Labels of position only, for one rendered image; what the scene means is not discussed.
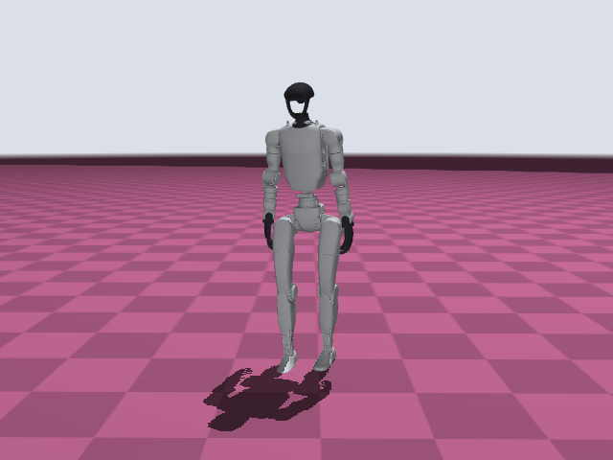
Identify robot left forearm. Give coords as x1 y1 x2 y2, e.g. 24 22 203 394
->
334 172 354 224

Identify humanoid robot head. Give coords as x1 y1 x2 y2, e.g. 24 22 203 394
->
284 82 315 128

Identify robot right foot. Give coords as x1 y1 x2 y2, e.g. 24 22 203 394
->
277 350 298 373

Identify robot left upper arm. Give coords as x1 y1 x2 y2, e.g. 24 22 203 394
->
320 127 345 187

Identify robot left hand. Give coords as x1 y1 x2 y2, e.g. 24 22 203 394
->
340 216 354 254

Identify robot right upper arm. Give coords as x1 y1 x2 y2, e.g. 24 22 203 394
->
262 128 281 185

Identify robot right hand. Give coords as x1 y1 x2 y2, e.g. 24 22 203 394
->
262 213 274 250

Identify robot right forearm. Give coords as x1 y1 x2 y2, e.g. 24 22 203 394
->
262 182 278 220

